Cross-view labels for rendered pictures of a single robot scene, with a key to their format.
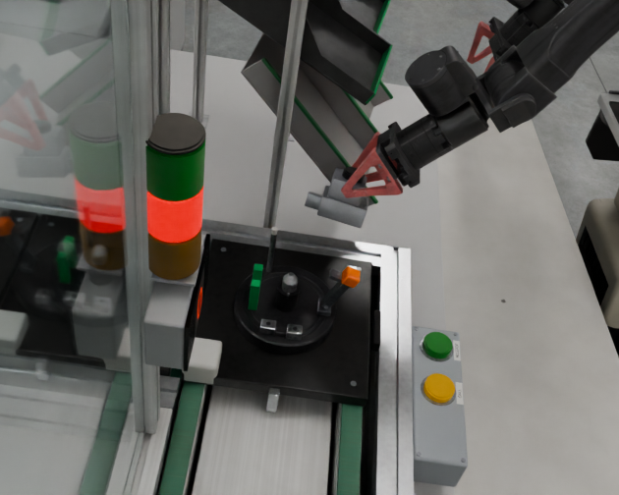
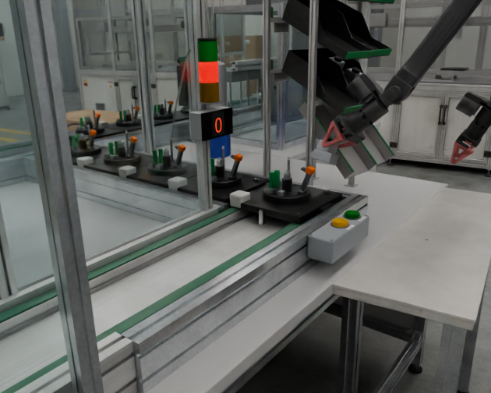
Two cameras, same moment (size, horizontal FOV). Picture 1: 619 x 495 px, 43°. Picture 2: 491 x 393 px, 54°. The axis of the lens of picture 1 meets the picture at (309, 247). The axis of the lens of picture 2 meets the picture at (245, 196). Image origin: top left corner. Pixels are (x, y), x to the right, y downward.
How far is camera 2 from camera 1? 0.95 m
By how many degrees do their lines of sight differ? 43
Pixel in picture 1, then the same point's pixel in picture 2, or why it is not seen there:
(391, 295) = (344, 203)
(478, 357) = (393, 250)
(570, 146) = not seen: outside the picture
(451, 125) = (366, 107)
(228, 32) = not seen: hidden behind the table
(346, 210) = (323, 154)
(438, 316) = (381, 236)
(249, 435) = (246, 229)
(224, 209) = not seen: hidden behind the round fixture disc
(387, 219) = (381, 210)
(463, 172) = (441, 205)
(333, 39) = (340, 98)
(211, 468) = (223, 232)
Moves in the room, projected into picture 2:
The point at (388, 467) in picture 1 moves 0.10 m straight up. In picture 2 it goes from (292, 234) to (293, 196)
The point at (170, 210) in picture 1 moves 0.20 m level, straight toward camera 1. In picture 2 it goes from (202, 65) to (153, 72)
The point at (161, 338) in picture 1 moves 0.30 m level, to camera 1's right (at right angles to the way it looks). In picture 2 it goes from (195, 121) to (292, 136)
